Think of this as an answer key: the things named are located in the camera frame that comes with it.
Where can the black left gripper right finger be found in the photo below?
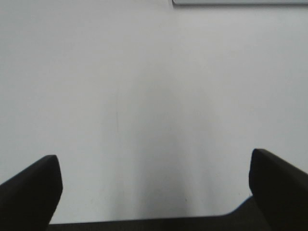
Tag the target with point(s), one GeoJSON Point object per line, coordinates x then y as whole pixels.
{"type": "Point", "coordinates": [280, 191]}

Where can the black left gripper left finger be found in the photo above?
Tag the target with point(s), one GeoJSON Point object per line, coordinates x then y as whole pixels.
{"type": "Point", "coordinates": [29, 199]}

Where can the white microwave oven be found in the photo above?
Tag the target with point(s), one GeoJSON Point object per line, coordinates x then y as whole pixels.
{"type": "Point", "coordinates": [234, 2]}

